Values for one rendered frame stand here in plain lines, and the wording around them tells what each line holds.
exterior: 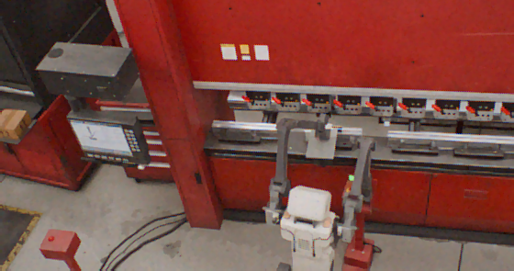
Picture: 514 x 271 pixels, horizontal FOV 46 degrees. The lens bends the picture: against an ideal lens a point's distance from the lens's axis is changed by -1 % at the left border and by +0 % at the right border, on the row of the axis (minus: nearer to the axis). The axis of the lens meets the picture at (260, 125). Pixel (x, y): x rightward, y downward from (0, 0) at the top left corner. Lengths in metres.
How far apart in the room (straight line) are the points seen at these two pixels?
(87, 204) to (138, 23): 2.29
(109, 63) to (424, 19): 1.74
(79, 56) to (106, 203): 2.08
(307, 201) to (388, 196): 1.24
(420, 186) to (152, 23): 2.10
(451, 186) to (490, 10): 1.36
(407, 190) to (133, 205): 2.31
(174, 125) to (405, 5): 1.68
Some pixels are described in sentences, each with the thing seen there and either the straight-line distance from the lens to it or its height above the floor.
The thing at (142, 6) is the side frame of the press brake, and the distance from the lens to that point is 3.48.
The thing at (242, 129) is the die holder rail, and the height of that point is 0.96.
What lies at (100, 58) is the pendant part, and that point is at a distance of 3.51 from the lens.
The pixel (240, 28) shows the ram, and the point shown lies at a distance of 3.64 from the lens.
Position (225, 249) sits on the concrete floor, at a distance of 4.81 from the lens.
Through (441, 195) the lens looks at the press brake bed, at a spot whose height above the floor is 0.54.
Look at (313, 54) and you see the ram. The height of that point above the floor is 1.66.
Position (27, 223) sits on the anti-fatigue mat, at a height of 0.02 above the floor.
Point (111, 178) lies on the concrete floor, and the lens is 5.55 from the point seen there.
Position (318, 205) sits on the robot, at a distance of 3.26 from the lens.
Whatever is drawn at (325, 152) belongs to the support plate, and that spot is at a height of 1.00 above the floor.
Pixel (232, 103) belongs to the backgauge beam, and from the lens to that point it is 4.46.
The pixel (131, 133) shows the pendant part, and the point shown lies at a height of 1.52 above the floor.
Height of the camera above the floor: 3.95
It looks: 45 degrees down
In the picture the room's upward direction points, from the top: 10 degrees counter-clockwise
